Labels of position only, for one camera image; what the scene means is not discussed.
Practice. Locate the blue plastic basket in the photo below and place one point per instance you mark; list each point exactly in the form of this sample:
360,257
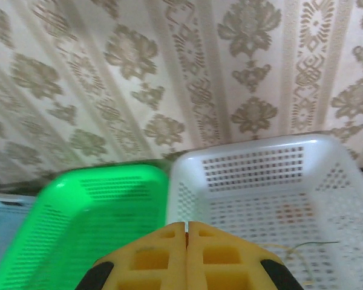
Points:
6,229

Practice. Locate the white plastic basket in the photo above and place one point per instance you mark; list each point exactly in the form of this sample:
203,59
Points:
260,187

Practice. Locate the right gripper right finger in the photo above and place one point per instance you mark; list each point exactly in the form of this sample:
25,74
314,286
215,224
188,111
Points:
217,241

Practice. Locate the green plastic basket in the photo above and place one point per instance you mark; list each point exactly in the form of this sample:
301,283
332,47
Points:
78,211

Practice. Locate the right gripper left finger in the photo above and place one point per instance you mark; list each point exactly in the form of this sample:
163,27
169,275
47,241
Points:
157,247

